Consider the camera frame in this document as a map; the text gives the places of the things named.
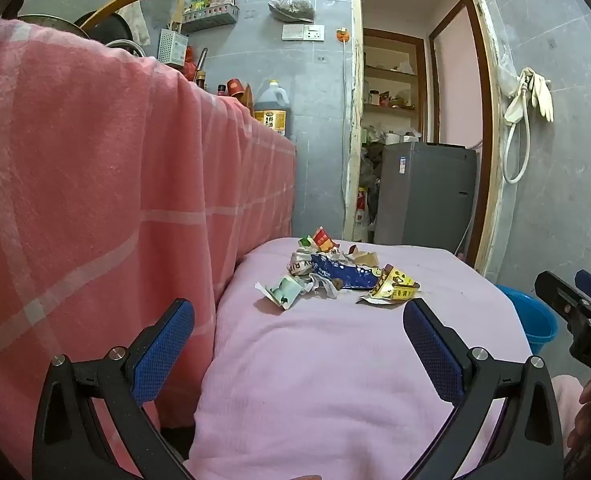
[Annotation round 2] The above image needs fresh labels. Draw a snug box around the red checked cloth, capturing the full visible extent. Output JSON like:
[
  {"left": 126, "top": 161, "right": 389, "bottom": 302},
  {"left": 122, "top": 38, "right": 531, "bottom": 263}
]
[{"left": 0, "top": 19, "right": 297, "bottom": 480}]

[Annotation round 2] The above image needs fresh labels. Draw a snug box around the wooden door frame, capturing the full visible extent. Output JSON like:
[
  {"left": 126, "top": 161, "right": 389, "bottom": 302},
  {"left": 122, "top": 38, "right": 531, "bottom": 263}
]
[{"left": 343, "top": 0, "right": 506, "bottom": 276}]

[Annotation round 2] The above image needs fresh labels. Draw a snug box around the curved wooden handle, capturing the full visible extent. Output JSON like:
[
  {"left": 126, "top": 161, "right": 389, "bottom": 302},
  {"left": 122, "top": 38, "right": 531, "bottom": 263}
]
[{"left": 78, "top": 0, "right": 157, "bottom": 31}]

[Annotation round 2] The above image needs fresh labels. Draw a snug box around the pink flower print blanket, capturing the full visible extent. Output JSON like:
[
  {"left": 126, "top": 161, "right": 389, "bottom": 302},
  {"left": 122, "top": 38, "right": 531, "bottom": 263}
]
[{"left": 186, "top": 237, "right": 533, "bottom": 480}]

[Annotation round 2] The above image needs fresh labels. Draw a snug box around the yellow snack wrapper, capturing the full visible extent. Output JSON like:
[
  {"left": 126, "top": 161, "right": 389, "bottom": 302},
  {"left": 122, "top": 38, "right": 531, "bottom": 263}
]
[{"left": 356, "top": 263, "right": 421, "bottom": 306}]

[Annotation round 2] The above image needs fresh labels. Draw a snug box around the blue snack wrapper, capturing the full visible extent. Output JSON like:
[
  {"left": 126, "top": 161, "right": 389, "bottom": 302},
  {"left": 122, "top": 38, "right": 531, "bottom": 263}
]
[{"left": 310, "top": 254, "right": 380, "bottom": 291}]

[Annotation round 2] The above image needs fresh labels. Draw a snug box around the red yellow wrapper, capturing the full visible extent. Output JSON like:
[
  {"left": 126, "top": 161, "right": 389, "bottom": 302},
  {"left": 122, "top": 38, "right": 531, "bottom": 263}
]
[{"left": 298, "top": 226, "right": 341, "bottom": 256}]

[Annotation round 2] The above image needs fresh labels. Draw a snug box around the wooden spatula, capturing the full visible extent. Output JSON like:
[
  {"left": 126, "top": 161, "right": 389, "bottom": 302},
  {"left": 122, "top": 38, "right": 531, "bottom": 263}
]
[{"left": 168, "top": 0, "right": 186, "bottom": 33}]

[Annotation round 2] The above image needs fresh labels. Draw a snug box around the white red sack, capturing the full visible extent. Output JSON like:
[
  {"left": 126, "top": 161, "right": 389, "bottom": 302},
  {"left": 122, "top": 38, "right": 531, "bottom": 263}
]
[{"left": 354, "top": 187, "right": 371, "bottom": 241}]

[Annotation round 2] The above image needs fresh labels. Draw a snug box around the cream rubber glove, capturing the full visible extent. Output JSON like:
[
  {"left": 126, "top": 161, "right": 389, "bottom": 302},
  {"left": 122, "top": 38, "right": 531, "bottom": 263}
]
[
  {"left": 504, "top": 82, "right": 529, "bottom": 123},
  {"left": 528, "top": 67, "right": 555, "bottom": 123}
]

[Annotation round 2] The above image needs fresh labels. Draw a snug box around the grey wrapper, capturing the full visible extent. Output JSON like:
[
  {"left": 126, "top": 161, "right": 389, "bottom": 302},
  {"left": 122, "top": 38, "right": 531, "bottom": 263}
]
[{"left": 308, "top": 274, "right": 346, "bottom": 300}]

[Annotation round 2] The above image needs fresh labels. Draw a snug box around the white wall socket panel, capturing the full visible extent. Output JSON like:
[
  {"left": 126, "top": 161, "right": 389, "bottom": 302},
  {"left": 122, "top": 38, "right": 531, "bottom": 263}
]
[{"left": 282, "top": 24, "right": 325, "bottom": 42}]

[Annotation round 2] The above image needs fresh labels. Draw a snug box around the pink towel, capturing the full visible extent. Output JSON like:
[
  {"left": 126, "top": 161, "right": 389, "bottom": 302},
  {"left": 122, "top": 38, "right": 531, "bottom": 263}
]
[{"left": 550, "top": 374, "right": 585, "bottom": 443}]

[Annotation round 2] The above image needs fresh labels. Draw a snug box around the white utensil holder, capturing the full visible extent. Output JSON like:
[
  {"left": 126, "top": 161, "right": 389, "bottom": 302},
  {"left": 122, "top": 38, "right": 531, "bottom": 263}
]
[{"left": 158, "top": 29, "right": 190, "bottom": 67}]

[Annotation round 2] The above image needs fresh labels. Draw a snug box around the black frying pan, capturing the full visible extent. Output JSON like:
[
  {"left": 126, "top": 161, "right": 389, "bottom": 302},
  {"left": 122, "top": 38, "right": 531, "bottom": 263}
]
[{"left": 74, "top": 12, "right": 129, "bottom": 43}]

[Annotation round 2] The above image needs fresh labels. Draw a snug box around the white hose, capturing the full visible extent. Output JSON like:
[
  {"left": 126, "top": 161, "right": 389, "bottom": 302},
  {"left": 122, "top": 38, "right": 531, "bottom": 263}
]
[{"left": 501, "top": 72, "right": 532, "bottom": 184}]

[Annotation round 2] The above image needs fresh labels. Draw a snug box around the beige rag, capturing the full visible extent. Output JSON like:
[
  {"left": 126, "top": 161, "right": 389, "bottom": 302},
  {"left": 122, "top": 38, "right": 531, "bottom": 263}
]
[{"left": 118, "top": 0, "right": 151, "bottom": 47}]

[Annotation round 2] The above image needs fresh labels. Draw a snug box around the grey metal pot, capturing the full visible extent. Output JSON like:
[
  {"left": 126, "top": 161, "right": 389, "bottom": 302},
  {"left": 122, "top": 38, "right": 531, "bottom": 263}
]
[{"left": 18, "top": 14, "right": 89, "bottom": 38}]

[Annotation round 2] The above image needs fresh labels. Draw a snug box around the green white wrapper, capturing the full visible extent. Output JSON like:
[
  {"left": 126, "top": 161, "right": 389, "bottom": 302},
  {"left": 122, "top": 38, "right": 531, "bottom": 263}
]
[{"left": 254, "top": 276, "right": 309, "bottom": 311}]

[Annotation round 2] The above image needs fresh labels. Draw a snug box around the wooden wall shelf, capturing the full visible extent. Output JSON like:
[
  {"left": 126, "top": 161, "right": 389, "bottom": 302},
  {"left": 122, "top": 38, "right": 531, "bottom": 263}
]
[{"left": 363, "top": 28, "right": 426, "bottom": 113}]

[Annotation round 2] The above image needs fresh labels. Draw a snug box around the grey wall shelf rack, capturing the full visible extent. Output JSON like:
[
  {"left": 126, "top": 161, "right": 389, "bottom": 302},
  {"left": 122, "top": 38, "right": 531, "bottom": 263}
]
[{"left": 182, "top": 5, "right": 240, "bottom": 33}]

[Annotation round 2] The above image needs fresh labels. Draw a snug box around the grey washing machine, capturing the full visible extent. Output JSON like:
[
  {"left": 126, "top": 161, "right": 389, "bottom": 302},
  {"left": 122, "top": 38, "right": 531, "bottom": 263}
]
[{"left": 374, "top": 141, "right": 479, "bottom": 260}]

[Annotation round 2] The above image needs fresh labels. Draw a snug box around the large dark oil jug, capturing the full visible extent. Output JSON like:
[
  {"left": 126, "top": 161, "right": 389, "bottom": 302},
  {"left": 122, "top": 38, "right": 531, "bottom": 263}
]
[{"left": 254, "top": 80, "right": 292, "bottom": 137}]

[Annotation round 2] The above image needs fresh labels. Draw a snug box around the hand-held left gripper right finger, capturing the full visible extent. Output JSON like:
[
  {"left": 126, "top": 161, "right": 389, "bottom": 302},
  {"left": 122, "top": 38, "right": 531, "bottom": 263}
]
[{"left": 403, "top": 298, "right": 565, "bottom": 480}]

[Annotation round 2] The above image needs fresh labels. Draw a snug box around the brown paper piece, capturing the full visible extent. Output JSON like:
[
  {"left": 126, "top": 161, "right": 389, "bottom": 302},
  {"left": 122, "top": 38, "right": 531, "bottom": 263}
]
[{"left": 348, "top": 245, "right": 380, "bottom": 267}]

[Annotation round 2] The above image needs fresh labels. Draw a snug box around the blue plastic bucket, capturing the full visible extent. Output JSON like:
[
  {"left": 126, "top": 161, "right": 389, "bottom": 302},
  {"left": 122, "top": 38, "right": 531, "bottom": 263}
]
[{"left": 495, "top": 284, "right": 559, "bottom": 356}]

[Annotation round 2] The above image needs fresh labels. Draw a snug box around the thin white cable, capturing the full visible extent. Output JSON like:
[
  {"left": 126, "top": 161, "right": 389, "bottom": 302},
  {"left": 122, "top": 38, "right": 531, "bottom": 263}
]
[{"left": 342, "top": 41, "right": 351, "bottom": 201}]

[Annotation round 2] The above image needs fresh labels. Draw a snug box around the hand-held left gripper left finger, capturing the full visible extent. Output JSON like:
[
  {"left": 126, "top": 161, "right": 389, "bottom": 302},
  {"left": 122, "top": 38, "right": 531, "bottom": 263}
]
[{"left": 32, "top": 298, "right": 196, "bottom": 480}]

